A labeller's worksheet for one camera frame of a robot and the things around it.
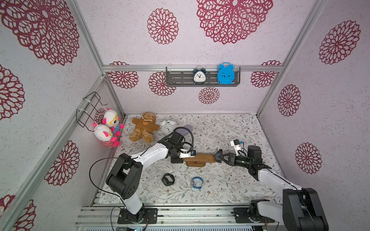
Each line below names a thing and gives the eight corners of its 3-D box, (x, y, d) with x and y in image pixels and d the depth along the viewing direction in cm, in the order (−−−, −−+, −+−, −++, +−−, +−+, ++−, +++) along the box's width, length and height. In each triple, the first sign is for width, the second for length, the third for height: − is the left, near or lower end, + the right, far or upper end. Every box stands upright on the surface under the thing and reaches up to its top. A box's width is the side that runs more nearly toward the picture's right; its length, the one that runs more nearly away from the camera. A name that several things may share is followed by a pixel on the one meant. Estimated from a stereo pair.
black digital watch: (162, 186, 86) (161, 184, 82) (163, 175, 90) (162, 172, 87) (174, 186, 86) (173, 184, 82) (174, 175, 90) (174, 172, 87)
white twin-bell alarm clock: (162, 135, 110) (159, 124, 100) (162, 129, 113) (160, 118, 104) (175, 135, 110) (174, 124, 100) (175, 129, 113) (174, 118, 104)
